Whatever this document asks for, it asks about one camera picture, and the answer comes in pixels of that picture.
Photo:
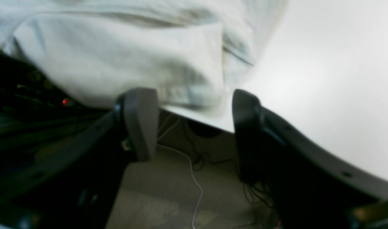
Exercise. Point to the black power strip red light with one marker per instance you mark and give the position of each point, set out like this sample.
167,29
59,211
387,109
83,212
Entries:
24,89

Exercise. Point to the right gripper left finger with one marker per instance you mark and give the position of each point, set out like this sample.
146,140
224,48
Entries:
76,186

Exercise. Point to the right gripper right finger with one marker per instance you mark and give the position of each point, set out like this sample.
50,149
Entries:
310,187

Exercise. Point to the light grey t-shirt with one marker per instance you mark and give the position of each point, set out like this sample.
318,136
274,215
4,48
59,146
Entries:
193,52

